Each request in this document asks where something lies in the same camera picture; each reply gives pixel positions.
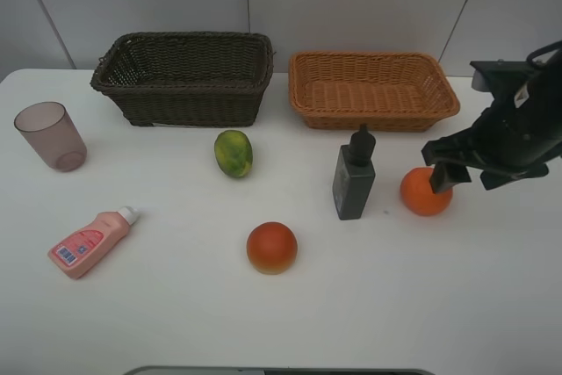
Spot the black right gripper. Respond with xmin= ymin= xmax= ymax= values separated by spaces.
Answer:
xmin=421 ymin=47 xmax=561 ymax=194

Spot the orange tangerine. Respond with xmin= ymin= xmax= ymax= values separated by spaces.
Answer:
xmin=400 ymin=167 xmax=453 ymax=217

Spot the dark green pump bottle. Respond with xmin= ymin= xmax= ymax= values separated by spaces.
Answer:
xmin=332 ymin=124 xmax=376 ymax=220

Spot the red round fruit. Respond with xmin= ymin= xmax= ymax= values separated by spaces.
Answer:
xmin=246 ymin=221 xmax=298 ymax=275

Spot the green mango fruit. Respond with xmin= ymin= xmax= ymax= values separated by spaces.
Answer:
xmin=213 ymin=130 xmax=253 ymax=178

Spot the orange wicker basket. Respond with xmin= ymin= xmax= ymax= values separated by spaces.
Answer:
xmin=289 ymin=51 xmax=460 ymax=133

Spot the dark brown wicker basket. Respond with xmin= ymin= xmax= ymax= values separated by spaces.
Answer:
xmin=90 ymin=32 xmax=274 ymax=127

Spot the pink lotion bottle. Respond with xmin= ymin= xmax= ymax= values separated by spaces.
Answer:
xmin=47 ymin=206 xmax=141 ymax=279

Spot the translucent purple plastic cup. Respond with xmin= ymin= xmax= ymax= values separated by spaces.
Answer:
xmin=14 ymin=101 xmax=87 ymax=172

